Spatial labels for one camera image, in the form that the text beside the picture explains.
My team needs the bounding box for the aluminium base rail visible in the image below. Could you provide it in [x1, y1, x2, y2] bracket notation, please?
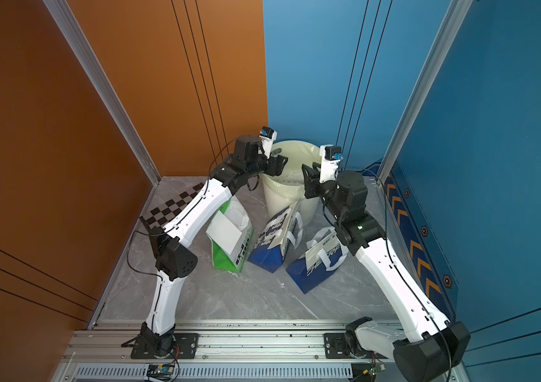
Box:
[52, 319, 402, 381]

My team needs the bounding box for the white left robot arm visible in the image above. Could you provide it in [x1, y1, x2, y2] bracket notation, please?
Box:
[122, 127, 288, 360]

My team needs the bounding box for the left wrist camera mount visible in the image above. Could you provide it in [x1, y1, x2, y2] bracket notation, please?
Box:
[259, 127, 277, 158]

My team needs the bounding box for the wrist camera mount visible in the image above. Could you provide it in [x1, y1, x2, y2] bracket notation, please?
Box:
[259, 127, 277, 158]
[320, 145, 343, 183]

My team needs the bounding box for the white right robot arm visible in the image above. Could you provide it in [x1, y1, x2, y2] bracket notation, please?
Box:
[302, 163, 470, 381]

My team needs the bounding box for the aluminium corner post right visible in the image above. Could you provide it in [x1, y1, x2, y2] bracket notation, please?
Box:
[376, 0, 473, 184]

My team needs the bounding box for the black white chessboard box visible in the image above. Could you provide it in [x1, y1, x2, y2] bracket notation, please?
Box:
[139, 182, 204, 230]

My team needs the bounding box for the aluminium corner post left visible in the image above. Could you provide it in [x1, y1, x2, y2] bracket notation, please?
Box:
[44, 0, 162, 186]

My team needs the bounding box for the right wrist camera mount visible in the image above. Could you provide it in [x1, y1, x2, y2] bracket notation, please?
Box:
[320, 145, 343, 183]

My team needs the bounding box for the green white paper bag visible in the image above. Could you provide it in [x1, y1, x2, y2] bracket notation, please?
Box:
[206, 196, 254, 273]

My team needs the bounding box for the aluminium corner post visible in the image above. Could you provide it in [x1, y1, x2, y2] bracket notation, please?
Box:
[376, 0, 473, 184]
[44, 0, 162, 186]

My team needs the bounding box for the green circuit board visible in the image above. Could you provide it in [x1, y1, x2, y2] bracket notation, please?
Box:
[368, 364, 387, 375]
[146, 364, 177, 382]

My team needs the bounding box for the green circuit board left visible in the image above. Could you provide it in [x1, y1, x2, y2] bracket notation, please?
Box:
[146, 364, 177, 382]

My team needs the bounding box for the pale green trash bin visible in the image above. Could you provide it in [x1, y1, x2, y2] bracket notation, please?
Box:
[261, 140, 321, 226]

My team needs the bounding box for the green circuit board right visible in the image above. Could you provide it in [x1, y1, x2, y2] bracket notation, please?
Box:
[368, 364, 387, 375]

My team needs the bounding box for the blue white bag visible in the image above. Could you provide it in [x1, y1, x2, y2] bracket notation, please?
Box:
[248, 202, 304, 273]
[286, 227, 350, 294]

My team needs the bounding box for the white receipt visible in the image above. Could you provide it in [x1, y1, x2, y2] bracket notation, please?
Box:
[206, 209, 249, 256]

